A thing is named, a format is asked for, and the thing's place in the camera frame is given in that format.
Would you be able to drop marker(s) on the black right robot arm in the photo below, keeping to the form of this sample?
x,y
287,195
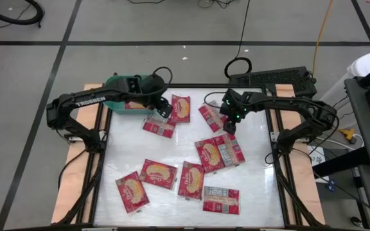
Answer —
x,y
300,104

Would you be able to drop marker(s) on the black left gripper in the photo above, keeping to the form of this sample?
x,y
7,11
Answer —
x,y
153,88

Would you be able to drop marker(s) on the white paper sheet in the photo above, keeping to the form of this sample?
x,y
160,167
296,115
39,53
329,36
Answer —
x,y
316,158

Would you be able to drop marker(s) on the teal plastic basket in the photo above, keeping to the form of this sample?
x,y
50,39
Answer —
x,y
130,111

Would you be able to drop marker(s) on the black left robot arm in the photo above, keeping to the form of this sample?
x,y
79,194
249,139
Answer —
x,y
88,100

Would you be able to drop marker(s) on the yellow plug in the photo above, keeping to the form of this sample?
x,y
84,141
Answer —
x,y
347,133

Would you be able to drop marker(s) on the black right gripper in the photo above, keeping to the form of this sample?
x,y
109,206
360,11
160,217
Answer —
x,y
234,106

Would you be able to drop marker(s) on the silver metal bracket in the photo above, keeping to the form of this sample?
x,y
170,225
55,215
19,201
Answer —
x,y
73,139
274,136

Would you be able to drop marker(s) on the white plastic bin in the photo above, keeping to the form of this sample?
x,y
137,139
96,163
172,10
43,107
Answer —
x,y
368,64

